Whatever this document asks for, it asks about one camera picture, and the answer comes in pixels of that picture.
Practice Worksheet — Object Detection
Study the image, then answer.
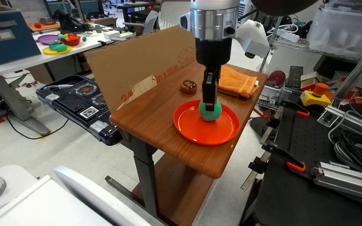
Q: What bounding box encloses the green ball toy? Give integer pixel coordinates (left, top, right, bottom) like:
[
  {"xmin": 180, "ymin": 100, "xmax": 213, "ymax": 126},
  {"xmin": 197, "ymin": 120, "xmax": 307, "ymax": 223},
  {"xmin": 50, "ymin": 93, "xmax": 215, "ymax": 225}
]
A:
[{"xmin": 199, "ymin": 100, "xmax": 222, "ymax": 122}]

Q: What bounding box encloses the brown round toy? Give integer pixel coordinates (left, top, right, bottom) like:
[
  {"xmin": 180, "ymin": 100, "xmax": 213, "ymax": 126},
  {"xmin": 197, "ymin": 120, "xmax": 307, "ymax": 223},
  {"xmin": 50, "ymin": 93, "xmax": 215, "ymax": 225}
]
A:
[{"xmin": 180, "ymin": 80, "xmax": 198, "ymax": 94}]

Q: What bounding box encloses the red plate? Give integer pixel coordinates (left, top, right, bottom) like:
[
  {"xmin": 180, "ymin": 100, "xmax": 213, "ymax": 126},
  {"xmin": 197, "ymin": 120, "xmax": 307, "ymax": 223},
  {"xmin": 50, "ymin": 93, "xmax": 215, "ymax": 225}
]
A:
[{"xmin": 173, "ymin": 100, "xmax": 240, "ymax": 146}]

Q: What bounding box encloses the black toy stove panel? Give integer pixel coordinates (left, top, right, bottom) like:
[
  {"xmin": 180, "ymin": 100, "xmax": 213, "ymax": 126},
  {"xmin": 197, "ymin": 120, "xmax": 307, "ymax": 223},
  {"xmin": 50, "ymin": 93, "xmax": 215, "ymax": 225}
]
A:
[{"xmin": 36, "ymin": 75, "xmax": 123, "ymax": 146}]

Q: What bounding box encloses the green toy vegetable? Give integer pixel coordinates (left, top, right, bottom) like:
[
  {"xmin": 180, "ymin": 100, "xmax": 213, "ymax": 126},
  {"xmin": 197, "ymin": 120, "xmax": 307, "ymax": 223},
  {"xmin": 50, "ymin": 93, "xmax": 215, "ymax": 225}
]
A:
[{"xmin": 48, "ymin": 41, "xmax": 68, "ymax": 52}]

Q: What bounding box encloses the yellow plate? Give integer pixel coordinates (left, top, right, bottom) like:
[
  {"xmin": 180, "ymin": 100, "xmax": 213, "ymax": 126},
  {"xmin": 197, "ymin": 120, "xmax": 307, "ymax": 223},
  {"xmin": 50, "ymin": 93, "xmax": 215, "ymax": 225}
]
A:
[{"xmin": 42, "ymin": 46, "xmax": 72, "ymax": 56}]

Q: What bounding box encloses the purple plate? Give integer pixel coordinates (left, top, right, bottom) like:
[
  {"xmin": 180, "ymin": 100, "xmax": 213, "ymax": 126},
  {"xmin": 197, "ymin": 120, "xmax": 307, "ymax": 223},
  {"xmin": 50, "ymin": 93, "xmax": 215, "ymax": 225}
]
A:
[{"xmin": 38, "ymin": 35, "xmax": 61, "ymax": 45}]

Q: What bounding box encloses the orange towel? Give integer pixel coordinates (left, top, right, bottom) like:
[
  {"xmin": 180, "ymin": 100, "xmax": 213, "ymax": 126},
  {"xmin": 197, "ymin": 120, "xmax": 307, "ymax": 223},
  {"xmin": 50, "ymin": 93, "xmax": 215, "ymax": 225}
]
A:
[{"xmin": 217, "ymin": 65, "xmax": 260, "ymax": 99}]

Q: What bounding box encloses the white mesh chair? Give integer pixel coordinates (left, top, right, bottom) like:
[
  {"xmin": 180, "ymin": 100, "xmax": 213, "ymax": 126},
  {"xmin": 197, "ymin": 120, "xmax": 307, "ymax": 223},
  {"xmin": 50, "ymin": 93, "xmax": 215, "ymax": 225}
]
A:
[{"xmin": 158, "ymin": 0, "xmax": 191, "ymax": 30}]

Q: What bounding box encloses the maroon disc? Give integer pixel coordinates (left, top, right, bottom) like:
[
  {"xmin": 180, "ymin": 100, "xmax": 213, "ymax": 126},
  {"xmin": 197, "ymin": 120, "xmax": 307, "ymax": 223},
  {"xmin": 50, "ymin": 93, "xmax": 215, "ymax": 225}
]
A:
[{"xmin": 268, "ymin": 70, "xmax": 286, "ymax": 87}]

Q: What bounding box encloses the grey office chair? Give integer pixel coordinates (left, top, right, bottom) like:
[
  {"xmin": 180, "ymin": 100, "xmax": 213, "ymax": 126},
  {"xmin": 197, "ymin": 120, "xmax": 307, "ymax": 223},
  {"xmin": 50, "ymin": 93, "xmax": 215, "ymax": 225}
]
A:
[{"xmin": 123, "ymin": 10, "xmax": 159, "ymax": 35}]

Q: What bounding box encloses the cardboard sheet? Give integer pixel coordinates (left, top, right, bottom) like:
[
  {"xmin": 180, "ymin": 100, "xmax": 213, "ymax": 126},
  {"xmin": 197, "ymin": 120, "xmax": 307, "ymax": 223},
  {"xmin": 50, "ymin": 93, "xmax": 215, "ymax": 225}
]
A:
[{"xmin": 84, "ymin": 25, "xmax": 197, "ymax": 113}]

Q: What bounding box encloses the black clamp orange tip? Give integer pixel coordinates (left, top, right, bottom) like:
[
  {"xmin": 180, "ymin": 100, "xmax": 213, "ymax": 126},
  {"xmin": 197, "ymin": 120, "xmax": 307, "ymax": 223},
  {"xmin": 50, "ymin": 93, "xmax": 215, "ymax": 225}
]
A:
[
  {"xmin": 248, "ymin": 140, "xmax": 306, "ymax": 174},
  {"xmin": 274, "ymin": 100, "xmax": 310, "ymax": 118}
]

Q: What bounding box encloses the small white box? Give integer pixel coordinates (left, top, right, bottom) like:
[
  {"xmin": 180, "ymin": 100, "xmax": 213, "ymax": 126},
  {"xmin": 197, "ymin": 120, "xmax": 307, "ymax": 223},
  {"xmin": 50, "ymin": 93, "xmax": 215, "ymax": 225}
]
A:
[{"xmin": 103, "ymin": 30, "xmax": 121, "ymax": 40}]

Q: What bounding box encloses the yellow emergency stop button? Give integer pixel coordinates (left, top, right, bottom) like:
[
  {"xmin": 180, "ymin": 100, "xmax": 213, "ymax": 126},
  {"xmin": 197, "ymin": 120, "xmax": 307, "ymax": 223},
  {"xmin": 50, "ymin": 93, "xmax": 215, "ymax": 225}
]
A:
[{"xmin": 300, "ymin": 83, "xmax": 332, "ymax": 108}]

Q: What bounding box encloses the clear plastic bin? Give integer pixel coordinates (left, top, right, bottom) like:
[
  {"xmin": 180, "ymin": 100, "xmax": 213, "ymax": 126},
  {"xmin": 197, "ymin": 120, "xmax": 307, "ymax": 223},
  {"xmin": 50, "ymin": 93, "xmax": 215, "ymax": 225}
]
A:
[{"xmin": 307, "ymin": 0, "xmax": 362, "ymax": 60}]

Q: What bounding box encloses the row of monitors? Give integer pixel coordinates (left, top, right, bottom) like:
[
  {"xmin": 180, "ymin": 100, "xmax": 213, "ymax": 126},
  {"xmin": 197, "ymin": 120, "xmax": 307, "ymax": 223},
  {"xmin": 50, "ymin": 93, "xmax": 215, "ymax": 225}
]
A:
[{"xmin": 45, "ymin": 0, "xmax": 101, "ymax": 18}]

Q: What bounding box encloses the red bowl of toys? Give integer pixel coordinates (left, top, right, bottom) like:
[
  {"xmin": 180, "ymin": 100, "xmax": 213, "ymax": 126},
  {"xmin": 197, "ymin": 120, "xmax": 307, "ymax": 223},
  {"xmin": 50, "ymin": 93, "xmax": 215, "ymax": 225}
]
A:
[{"xmin": 58, "ymin": 33, "xmax": 81, "ymax": 47}]

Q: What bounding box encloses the metal pole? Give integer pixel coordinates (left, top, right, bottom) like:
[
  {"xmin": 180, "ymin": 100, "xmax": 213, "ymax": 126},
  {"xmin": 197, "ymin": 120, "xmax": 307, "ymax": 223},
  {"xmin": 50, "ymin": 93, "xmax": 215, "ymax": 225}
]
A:
[{"xmin": 331, "ymin": 35, "xmax": 362, "ymax": 108}]

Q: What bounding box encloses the black machine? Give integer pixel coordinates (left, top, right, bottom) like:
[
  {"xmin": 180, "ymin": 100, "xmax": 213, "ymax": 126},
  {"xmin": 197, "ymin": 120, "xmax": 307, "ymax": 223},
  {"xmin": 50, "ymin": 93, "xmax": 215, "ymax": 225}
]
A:
[{"xmin": 53, "ymin": 9, "xmax": 91, "ymax": 34}]

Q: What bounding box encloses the white desk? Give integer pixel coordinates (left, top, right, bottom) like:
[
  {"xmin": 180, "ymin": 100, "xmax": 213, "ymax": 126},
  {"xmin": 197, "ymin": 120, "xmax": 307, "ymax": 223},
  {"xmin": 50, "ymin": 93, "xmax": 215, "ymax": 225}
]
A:
[{"xmin": 0, "ymin": 27, "xmax": 137, "ymax": 137}]

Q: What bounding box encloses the blue storage box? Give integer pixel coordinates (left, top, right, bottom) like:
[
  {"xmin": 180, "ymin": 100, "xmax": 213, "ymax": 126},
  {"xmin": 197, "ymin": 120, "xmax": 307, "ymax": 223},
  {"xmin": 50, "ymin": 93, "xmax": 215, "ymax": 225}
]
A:
[{"xmin": 0, "ymin": 4, "xmax": 41, "ymax": 66}]

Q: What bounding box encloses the white appliance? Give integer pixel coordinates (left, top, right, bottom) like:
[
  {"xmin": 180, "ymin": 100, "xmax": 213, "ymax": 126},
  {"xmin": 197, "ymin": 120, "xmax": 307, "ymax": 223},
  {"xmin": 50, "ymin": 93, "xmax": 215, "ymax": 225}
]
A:
[{"xmin": 0, "ymin": 165, "xmax": 152, "ymax": 226}]

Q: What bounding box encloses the white wire basket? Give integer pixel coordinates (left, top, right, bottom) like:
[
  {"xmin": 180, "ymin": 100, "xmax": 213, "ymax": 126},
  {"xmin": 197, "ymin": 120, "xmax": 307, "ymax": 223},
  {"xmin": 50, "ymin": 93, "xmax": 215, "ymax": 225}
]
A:
[{"xmin": 256, "ymin": 85, "xmax": 282, "ymax": 111}]

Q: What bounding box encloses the wire shelf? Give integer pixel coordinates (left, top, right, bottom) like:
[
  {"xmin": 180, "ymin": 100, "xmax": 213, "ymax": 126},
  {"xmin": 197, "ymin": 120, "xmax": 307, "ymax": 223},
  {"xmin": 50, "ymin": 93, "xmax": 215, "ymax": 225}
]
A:
[{"xmin": 258, "ymin": 30, "xmax": 362, "ymax": 74}]

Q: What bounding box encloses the aluminium rail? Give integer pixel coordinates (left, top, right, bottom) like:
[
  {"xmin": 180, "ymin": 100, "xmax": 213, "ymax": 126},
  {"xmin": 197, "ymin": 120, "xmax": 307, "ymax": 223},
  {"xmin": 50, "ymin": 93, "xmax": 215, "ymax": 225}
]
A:
[
  {"xmin": 311, "ymin": 161, "xmax": 362, "ymax": 204},
  {"xmin": 317, "ymin": 105, "xmax": 362, "ymax": 142}
]

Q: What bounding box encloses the coil of grey cable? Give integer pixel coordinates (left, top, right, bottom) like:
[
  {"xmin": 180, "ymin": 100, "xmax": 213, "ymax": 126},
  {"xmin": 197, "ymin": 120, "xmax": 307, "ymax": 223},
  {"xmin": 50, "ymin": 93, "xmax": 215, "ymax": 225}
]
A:
[{"xmin": 328, "ymin": 110, "xmax": 362, "ymax": 177}]

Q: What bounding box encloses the black cable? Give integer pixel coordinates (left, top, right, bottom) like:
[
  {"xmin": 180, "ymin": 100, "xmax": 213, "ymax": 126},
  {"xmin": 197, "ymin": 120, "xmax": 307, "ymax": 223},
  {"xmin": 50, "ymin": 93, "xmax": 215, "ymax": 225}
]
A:
[{"xmin": 6, "ymin": 108, "xmax": 69, "ymax": 140}]

